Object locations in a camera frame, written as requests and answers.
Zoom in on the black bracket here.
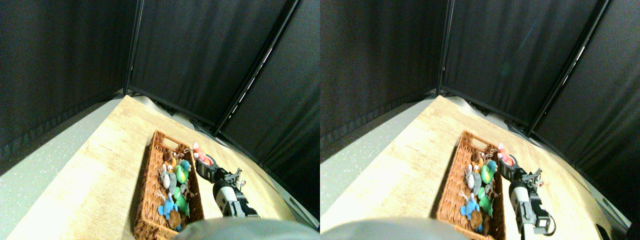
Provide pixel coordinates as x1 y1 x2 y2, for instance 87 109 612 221
530 168 545 191

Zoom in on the black curtain stand pole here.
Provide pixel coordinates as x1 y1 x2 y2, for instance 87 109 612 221
437 0 456 96
214 0 302 136
527 0 612 136
123 0 146 96

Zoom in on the black wire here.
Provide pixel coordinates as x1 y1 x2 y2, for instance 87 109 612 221
542 215 557 236

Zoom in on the round green plush toy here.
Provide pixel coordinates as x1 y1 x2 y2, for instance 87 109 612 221
174 165 192 184
480 165 498 184

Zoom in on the brown wicker basket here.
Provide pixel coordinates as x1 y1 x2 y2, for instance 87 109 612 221
436 130 506 240
132 130 206 240

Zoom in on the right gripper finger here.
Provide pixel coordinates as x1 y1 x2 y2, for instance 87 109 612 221
500 161 519 181
196 161 216 182

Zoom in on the grey plush toy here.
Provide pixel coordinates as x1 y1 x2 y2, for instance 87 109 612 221
158 167 179 196
464 167 484 196

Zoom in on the red plush toy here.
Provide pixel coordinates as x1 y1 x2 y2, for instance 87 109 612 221
497 143 516 166
192 143 214 166

